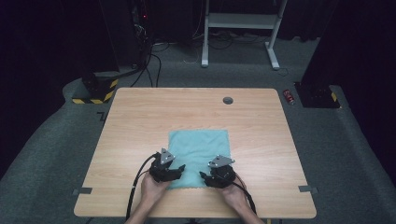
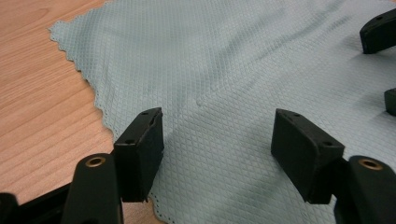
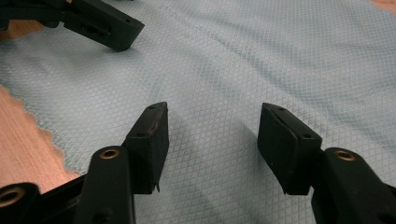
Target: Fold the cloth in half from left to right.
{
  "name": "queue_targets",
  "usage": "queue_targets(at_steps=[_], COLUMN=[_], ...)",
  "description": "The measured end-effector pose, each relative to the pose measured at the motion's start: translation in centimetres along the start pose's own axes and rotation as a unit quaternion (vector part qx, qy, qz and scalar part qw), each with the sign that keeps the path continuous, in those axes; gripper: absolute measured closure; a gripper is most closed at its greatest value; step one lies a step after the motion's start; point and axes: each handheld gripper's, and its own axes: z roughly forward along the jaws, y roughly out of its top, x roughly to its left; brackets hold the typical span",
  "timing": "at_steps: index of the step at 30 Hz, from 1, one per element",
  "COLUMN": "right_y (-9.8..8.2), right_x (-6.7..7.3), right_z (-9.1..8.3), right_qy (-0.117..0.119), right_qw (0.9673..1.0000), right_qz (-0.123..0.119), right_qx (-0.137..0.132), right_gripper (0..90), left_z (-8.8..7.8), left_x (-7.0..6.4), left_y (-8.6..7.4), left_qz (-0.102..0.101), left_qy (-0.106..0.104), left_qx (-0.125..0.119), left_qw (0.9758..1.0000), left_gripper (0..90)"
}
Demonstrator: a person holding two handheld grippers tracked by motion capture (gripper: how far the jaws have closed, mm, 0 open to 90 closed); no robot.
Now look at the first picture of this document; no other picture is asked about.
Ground grey tape strip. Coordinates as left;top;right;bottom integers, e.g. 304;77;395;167
297;185;319;195
71;187;93;197

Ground person's right hand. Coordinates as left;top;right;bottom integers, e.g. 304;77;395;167
217;181;249;213

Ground person's left hand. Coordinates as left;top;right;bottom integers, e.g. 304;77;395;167
140;173;173;207

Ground black floor cables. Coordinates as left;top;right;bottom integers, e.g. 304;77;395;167
130;40;172;89

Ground black yellow striped base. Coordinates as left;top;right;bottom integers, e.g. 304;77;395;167
71;71;120;105

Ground dark equipment with red light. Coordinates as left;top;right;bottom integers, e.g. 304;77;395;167
130;0;153;68

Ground cables under white stand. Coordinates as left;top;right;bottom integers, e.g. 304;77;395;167
182;28;269;64

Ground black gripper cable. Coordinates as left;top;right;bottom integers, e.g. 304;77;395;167
124;151;162;220
232;174;258;217

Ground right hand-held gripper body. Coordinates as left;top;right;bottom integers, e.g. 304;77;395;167
207;154;237;189

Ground small red object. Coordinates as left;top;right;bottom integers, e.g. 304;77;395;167
282;89;296;105

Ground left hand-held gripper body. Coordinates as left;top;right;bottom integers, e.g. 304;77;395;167
148;147;177;184

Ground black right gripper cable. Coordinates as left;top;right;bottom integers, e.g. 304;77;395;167
232;174;258;217

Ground black base with yellow corner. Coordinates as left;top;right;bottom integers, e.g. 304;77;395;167
293;81;342;109

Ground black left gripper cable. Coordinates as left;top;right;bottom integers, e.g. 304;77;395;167
124;151;162;220

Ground teal cloth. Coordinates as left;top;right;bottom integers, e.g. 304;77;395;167
167;129;233;190

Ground white metal stand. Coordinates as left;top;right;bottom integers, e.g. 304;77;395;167
200;0;289;71

